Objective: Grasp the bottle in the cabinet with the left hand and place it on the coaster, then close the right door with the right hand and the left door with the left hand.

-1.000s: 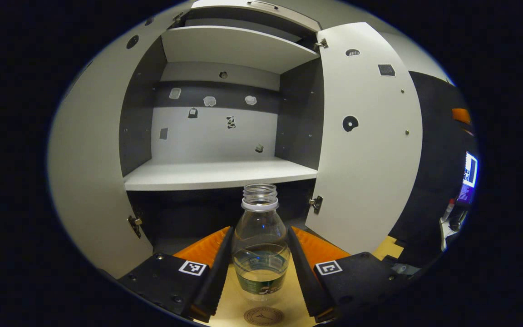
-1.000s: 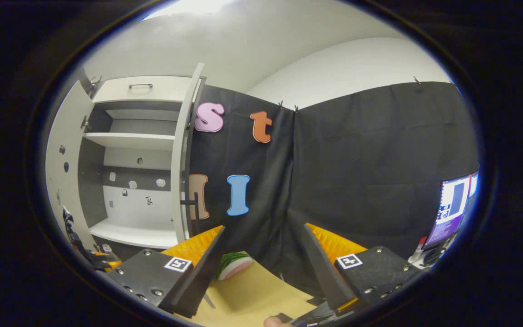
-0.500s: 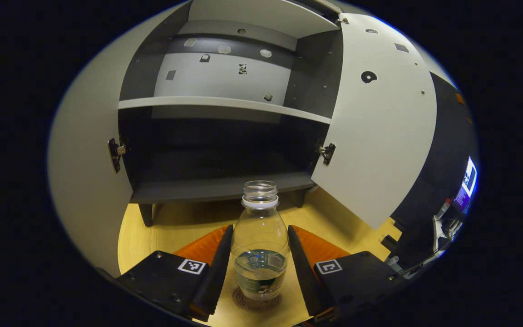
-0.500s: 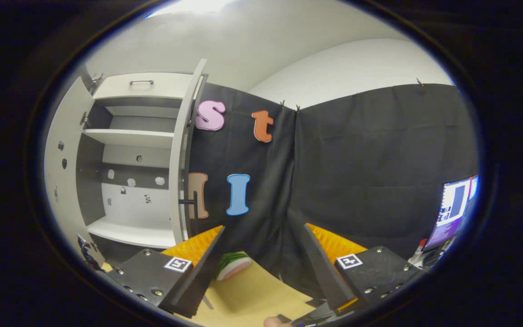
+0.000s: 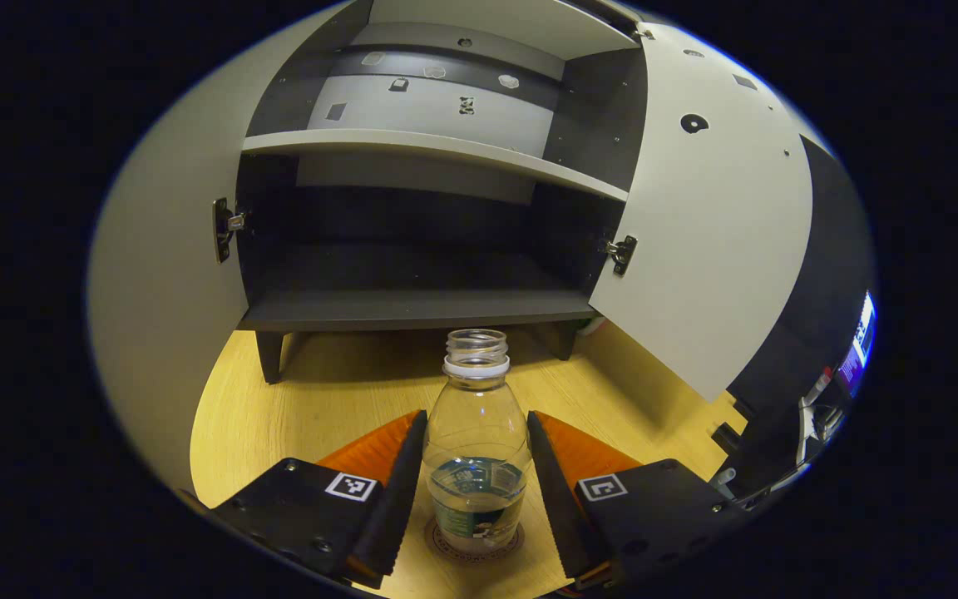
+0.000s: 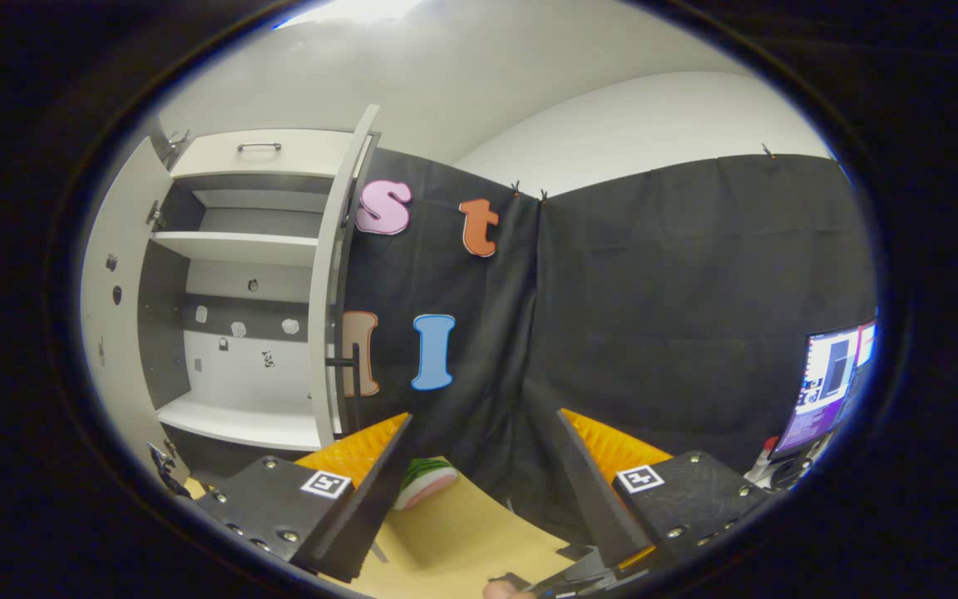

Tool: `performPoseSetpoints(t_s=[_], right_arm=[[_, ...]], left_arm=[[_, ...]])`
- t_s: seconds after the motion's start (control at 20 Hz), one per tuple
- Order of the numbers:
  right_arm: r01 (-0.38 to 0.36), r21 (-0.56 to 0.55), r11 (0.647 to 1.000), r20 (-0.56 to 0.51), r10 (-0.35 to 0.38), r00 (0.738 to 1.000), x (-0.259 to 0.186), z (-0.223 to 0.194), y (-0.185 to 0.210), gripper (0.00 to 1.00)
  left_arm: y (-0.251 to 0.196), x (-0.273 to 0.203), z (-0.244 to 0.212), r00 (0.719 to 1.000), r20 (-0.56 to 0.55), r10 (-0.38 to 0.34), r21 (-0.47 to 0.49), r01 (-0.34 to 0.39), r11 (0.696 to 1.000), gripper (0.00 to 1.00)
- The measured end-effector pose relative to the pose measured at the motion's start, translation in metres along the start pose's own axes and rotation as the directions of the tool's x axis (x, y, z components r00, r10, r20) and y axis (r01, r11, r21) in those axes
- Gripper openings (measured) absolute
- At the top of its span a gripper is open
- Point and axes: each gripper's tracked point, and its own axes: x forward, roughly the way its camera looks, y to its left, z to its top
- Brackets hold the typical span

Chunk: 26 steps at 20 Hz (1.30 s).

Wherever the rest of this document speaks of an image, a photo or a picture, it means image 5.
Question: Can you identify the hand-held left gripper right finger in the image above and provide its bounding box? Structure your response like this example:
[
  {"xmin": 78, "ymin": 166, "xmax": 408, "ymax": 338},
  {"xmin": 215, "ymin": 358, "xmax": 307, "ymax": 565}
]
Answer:
[{"xmin": 526, "ymin": 410, "xmax": 750, "ymax": 592}]

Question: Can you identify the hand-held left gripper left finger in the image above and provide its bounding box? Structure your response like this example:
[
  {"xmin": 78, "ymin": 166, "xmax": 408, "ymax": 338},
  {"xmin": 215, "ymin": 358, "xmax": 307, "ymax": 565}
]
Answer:
[{"xmin": 213, "ymin": 409, "xmax": 428, "ymax": 592}]

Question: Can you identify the clear plastic water bottle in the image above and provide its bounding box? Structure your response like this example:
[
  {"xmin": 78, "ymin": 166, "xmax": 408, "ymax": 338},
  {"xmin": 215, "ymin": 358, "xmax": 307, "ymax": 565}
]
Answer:
[{"xmin": 422, "ymin": 329, "xmax": 534, "ymax": 555}]

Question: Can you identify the white and grey cabinet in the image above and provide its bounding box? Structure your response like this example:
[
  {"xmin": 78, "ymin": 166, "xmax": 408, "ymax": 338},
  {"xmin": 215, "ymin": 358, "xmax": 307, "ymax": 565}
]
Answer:
[{"xmin": 238, "ymin": 0, "xmax": 653, "ymax": 385}]

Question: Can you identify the white door with earmuff sticker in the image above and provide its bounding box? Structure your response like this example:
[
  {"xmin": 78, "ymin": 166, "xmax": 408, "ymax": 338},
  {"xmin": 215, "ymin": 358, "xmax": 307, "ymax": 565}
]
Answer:
[{"xmin": 589, "ymin": 23, "xmax": 815, "ymax": 405}]

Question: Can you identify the metal door hinge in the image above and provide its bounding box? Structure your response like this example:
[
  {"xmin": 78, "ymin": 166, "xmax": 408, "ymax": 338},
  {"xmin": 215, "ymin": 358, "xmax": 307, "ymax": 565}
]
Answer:
[
  {"xmin": 212, "ymin": 197, "xmax": 248, "ymax": 265},
  {"xmin": 603, "ymin": 235, "xmax": 639, "ymax": 277}
]

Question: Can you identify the white stand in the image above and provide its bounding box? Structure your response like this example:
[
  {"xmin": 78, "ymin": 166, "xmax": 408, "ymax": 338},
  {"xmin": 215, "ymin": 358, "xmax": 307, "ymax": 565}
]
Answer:
[{"xmin": 795, "ymin": 370, "xmax": 844, "ymax": 468}]

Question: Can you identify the lit monitor screen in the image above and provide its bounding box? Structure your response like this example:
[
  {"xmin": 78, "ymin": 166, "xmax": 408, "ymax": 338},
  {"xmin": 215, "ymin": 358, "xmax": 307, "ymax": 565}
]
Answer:
[{"xmin": 837, "ymin": 291, "xmax": 878, "ymax": 400}]

